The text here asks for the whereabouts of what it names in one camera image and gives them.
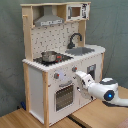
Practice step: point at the toy microwave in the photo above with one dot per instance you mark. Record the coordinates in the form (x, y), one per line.
(77, 11)

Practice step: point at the red left knob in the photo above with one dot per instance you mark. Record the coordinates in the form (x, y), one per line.
(56, 75)

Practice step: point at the small metal pot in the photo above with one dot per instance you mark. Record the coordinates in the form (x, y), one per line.
(49, 56)

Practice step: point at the black toy faucet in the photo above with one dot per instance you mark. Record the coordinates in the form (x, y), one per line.
(74, 40)

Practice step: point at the grey range hood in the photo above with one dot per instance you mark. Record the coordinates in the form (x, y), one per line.
(48, 18)

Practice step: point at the red knob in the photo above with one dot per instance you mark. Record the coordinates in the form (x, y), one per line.
(56, 75)
(74, 69)

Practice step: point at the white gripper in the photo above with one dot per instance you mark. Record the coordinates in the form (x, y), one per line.
(84, 80)

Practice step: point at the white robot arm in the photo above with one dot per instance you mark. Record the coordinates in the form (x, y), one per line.
(106, 90)

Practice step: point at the cabinet door with dispenser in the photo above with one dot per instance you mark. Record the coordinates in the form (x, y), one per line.
(90, 72)

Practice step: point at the grey toy sink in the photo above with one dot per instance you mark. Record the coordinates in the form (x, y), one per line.
(79, 51)

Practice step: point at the wooden toy kitchen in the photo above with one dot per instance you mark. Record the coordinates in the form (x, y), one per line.
(40, 84)

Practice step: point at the oven door with window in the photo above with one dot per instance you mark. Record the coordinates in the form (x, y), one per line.
(64, 97)

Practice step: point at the red right knob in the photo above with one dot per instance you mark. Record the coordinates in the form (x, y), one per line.
(74, 69)

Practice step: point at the black stove top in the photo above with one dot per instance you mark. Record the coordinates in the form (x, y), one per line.
(60, 58)

